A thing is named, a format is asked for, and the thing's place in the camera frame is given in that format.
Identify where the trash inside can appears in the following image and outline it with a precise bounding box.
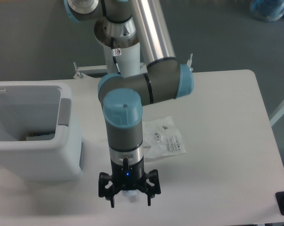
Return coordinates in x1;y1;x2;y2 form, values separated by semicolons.
25;132;55;141

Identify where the crumpled clear plastic bag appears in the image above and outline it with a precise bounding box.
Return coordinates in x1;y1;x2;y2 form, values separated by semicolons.
142;116;186;162

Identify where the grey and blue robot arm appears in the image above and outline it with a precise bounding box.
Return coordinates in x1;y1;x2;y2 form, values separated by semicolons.
64;0;194;203

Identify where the white plastic trash can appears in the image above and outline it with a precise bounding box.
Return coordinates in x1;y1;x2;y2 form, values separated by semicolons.
0;81;82;181

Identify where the white pedestal base frame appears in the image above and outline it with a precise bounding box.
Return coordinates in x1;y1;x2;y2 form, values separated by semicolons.
72;53;194;79

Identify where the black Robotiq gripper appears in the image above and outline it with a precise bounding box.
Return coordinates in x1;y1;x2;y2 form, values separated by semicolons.
98;159;161;208

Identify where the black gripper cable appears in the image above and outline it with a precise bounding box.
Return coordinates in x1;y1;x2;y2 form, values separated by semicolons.
122;157;130;175

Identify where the crushed clear plastic bottle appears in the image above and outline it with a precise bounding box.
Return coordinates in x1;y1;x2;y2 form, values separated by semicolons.
122;190;138;202

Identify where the blue plastic bag on floor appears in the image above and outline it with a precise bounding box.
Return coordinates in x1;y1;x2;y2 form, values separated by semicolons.
249;0;284;22

